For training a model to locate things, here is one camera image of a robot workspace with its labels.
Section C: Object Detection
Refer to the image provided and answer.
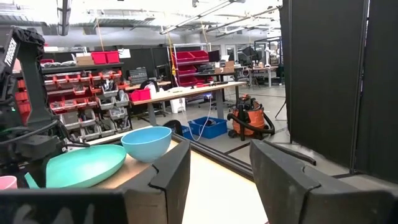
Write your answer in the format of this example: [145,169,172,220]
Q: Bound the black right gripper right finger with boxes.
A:
[249,139,398,224]

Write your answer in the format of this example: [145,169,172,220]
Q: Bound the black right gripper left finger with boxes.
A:
[0,139,192,224]

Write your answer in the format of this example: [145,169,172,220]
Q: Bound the light blue bowl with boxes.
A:
[120,126,173,164]

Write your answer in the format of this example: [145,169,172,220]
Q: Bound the teal plate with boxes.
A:
[45,144,127,189]

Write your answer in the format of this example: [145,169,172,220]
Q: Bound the small blue plastic bin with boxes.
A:
[181,124,194,141]

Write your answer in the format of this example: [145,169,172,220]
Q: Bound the orange shop vacuum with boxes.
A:
[226,94,276,141]

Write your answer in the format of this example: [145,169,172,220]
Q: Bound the large blue plastic bin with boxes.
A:
[187,116,229,140]

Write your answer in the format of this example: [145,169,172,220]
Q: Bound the white bucket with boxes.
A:
[169,97,187,114]

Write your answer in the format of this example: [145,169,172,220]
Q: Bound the red bin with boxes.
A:
[91,51,108,65]
[128,88,152,103]
[105,50,121,64]

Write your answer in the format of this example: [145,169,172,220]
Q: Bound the long wooden workbench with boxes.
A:
[129,80,247,126]

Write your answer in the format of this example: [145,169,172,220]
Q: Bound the black partition panel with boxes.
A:
[279,0,369,169]
[354,0,398,185]

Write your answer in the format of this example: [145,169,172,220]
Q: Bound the shelf rack with small bins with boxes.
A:
[14,61,132,142]

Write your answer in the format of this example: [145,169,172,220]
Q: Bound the teal plastic utensil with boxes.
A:
[24,172,40,190]

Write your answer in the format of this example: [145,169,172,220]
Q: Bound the rack with large red bins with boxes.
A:
[172,49,216,88]

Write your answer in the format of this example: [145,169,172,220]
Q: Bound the pink cup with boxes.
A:
[0,175,18,190]

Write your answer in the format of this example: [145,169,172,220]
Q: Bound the cardboard box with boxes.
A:
[75,55,95,67]

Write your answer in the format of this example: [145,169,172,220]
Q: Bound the long ceiling light fixture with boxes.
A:
[159,0,247,35]

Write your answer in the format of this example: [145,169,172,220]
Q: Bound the black table frame rail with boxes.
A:
[170,132,255,182]

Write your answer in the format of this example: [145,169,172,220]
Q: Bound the white cable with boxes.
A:
[182,95,213,142]

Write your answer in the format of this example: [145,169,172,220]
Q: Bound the yellow hanging cable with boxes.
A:
[165,30,178,77]

